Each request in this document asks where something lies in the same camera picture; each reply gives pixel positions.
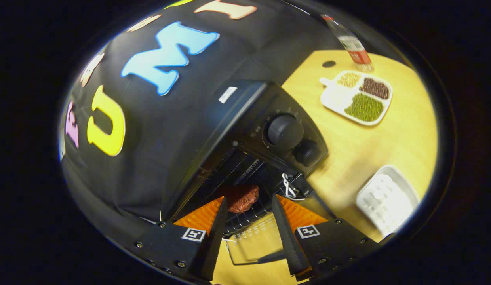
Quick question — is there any clear plastic bottle red label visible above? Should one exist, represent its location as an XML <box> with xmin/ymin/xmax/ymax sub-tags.
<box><xmin>321</xmin><ymin>15</ymin><xmax>375</xmax><ymax>72</ymax></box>

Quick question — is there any white divided tray with beans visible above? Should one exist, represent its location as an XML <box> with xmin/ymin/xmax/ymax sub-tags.
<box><xmin>320</xmin><ymin>70</ymin><xmax>393</xmax><ymax>126</ymax></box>

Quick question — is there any black electric oven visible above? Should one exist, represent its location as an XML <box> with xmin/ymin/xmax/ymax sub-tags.
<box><xmin>160</xmin><ymin>79</ymin><xmax>337</xmax><ymax>266</ymax></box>

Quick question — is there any reddish brown meat piece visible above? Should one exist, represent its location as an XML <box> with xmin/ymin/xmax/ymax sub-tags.
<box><xmin>224</xmin><ymin>184</ymin><xmax>260</xmax><ymax>214</ymax></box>

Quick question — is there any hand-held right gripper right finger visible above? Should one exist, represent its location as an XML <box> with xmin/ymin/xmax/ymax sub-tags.
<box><xmin>272</xmin><ymin>194</ymin><xmax>383</xmax><ymax>281</ymax></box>

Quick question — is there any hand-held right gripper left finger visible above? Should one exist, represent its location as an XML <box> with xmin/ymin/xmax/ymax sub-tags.
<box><xmin>135</xmin><ymin>197</ymin><xmax>229</xmax><ymax>281</ymax></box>

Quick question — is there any black oven knob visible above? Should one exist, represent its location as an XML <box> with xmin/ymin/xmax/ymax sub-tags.
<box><xmin>266</xmin><ymin>114</ymin><xmax>304</xmax><ymax>151</ymax></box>
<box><xmin>294</xmin><ymin>141</ymin><xmax>322</xmax><ymax>167</ymax></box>

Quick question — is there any white rectangular tray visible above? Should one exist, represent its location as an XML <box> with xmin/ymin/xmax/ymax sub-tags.
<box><xmin>356</xmin><ymin>165</ymin><xmax>420</xmax><ymax>237</ymax></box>

